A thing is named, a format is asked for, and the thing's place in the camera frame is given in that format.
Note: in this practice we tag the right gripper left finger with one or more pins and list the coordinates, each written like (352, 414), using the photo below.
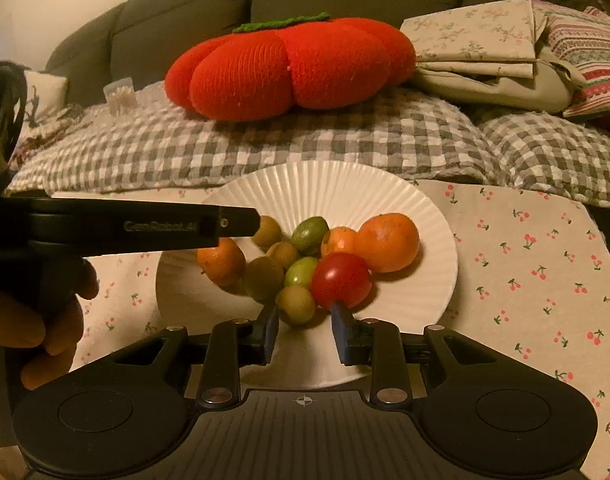
(232, 345)

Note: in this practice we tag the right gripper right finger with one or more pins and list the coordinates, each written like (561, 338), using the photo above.
(376, 344)

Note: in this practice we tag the red tomato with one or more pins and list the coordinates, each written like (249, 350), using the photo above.
(341, 277)

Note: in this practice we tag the brown kiwi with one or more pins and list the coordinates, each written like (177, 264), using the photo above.
(262, 279)

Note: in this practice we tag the small yellow-green fruit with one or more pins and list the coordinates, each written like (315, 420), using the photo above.
(296, 305)
(285, 253)

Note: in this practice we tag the orange tangerine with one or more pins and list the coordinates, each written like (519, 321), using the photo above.
(339, 239)
(388, 242)
(224, 264)

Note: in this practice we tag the large green tomato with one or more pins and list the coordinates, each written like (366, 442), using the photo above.
(301, 272)

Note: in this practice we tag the orange tangerine bottom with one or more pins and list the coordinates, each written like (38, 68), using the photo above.
(388, 242)

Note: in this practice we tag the orange tangerine top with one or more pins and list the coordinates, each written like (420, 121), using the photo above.
(339, 239)

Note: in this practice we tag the small green fruit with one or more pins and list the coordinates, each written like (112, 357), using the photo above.
(308, 235)

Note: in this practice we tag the olive green fruit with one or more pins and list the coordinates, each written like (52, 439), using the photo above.
(268, 233)

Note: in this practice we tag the person left hand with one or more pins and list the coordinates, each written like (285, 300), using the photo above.
(40, 329)

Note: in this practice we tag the floral fabric at sofa edge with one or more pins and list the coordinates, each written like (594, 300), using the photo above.
(50, 130)

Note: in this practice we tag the small white embroidered pillow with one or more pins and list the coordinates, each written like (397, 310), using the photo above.
(46, 95)

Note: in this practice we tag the white ribbed plate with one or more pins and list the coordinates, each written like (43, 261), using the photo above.
(339, 195)

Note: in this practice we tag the grey checkered blanket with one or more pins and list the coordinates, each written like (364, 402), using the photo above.
(403, 131)

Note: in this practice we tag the clear cotton swab box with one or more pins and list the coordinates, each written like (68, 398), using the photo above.
(120, 96)

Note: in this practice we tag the cherry print tablecloth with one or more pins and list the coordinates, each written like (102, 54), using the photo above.
(534, 283)

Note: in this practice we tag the dark grey sofa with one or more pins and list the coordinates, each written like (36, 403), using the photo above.
(140, 39)

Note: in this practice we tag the red pumpkin plush cushion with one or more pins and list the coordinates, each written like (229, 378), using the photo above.
(262, 70)

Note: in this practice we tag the folded floral beige bedding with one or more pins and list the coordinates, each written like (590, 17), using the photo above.
(491, 53)

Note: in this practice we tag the striped patterned pillow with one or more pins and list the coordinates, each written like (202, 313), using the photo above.
(582, 38)

